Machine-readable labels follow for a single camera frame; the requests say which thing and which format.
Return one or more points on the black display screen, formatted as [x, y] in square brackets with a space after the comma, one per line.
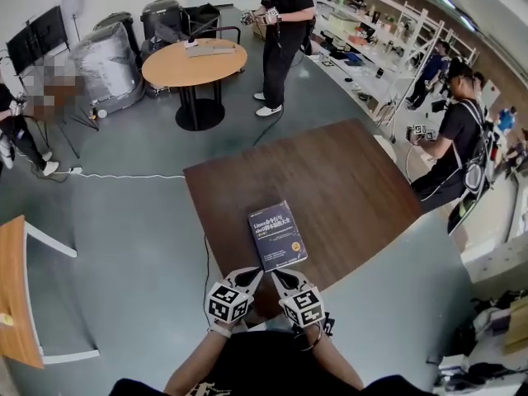
[37, 39]

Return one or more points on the black hard case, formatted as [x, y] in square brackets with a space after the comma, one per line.
[119, 18]
[161, 15]

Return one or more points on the thick paperback book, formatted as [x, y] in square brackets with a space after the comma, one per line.
[276, 237]

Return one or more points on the black bag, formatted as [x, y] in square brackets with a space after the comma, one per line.
[491, 371]

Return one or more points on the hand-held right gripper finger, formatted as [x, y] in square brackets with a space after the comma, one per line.
[303, 285]
[282, 290]

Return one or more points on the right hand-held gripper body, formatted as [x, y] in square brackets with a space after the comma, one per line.
[307, 307]

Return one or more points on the person's left forearm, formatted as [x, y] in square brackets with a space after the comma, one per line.
[194, 365]

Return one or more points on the small yellow label bottle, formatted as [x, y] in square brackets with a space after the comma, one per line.
[5, 319]

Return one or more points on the round wooden table black base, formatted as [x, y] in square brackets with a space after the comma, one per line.
[194, 64]

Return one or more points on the black waist-worn device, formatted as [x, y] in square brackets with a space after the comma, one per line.
[328, 324]

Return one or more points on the black folding chair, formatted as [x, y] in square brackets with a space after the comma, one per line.
[206, 15]

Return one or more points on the white power strip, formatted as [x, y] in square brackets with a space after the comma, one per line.
[74, 170]

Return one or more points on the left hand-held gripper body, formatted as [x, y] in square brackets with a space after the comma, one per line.
[227, 303]

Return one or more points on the light wooden desk white frame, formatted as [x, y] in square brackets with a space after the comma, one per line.
[12, 283]

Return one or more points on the plastic wrapped grey machine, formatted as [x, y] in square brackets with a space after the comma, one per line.
[107, 64]

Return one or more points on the white metal shelving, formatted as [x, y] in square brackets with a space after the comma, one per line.
[371, 52]

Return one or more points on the white box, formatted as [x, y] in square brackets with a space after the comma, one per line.
[451, 364]

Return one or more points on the person's right forearm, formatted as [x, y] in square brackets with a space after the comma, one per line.
[334, 361]

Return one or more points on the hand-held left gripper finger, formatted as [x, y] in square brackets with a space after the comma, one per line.
[255, 285]
[236, 274]

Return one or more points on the person's black printed t-shirt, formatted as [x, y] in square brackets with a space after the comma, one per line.
[264, 365]

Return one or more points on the brown table black tripod legs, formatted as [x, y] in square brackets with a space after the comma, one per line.
[57, 93]

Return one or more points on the dark wooden table white legs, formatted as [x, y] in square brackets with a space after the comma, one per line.
[330, 180]

